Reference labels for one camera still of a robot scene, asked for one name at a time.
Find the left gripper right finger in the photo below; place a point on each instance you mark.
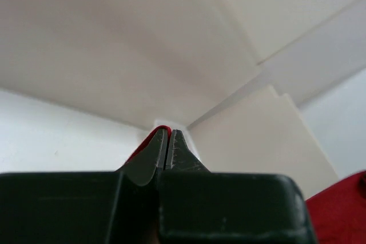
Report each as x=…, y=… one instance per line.
x=199, y=206

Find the red t shirt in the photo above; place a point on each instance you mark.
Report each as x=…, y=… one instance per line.
x=337, y=213

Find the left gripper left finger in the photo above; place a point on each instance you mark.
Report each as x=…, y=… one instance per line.
x=87, y=207

